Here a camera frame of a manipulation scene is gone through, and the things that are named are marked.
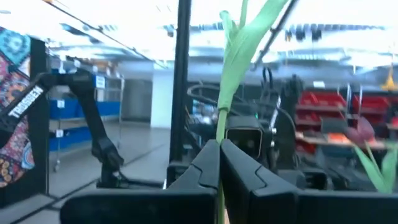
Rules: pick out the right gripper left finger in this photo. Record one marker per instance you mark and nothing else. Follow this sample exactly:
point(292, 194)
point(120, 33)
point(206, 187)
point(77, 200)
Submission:
point(186, 199)

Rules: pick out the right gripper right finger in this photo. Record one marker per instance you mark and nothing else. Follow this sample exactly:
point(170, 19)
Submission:
point(255, 199)

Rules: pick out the red artificial tulip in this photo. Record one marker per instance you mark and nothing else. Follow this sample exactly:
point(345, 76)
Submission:
point(360, 132)

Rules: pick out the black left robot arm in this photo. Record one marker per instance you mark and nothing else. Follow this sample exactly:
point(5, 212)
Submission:
point(287, 124)

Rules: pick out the shelf with red bins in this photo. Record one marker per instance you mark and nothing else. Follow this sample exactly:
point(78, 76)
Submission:
point(320, 99)

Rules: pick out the shelf with blue bins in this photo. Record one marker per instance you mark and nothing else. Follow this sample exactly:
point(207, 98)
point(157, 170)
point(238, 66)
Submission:
point(68, 107)

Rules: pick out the multicoloured patterned cloth panel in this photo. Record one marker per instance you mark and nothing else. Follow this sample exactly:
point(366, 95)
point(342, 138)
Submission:
point(15, 62)

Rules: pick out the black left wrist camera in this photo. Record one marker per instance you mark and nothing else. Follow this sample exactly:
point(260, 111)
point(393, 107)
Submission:
point(245, 138)

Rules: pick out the black divider frame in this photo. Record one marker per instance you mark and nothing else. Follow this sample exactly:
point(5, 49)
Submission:
point(38, 155)

